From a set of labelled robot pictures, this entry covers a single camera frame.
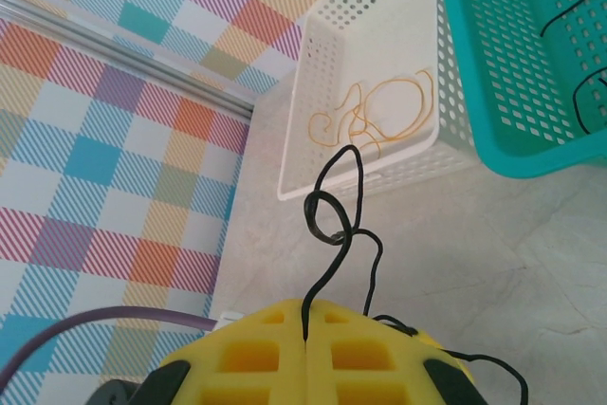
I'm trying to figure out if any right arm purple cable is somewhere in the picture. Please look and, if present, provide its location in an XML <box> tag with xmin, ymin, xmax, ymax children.
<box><xmin>0</xmin><ymin>304</ymin><xmax>217</xmax><ymax>380</ymax></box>

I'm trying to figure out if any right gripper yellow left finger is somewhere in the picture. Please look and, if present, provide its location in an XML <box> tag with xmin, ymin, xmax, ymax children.
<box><xmin>141</xmin><ymin>299</ymin><xmax>307</xmax><ymax>405</ymax></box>

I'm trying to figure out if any teal plastic basket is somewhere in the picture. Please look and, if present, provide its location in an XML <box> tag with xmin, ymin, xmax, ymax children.
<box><xmin>433</xmin><ymin>0</ymin><xmax>607</xmax><ymax>181</ymax></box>

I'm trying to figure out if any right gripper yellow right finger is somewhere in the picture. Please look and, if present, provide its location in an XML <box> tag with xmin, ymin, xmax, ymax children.
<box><xmin>305</xmin><ymin>300</ymin><xmax>478</xmax><ymax>405</ymax></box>

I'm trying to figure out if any orange cable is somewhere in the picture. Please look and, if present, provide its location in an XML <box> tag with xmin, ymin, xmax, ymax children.
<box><xmin>348</xmin><ymin>70</ymin><xmax>435</xmax><ymax>156</ymax></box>
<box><xmin>310</xmin><ymin>83</ymin><xmax>380</xmax><ymax>150</ymax></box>

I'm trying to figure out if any opaque white plastic basket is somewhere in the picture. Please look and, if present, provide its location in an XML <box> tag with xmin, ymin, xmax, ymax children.
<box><xmin>277</xmin><ymin>0</ymin><xmax>480</xmax><ymax>201</ymax></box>

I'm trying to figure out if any black cable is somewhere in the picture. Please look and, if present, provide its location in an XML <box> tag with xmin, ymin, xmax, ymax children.
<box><xmin>303</xmin><ymin>143</ymin><xmax>530</xmax><ymax>405</ymax></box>
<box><xmin>540</xmin><ymin>0</ymin><xmax>607</xmax><ymax>39</ymax></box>
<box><xmin>572</xmin><ymin>75</ymin><xmax>607</xmax><ymax>135</ymax></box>

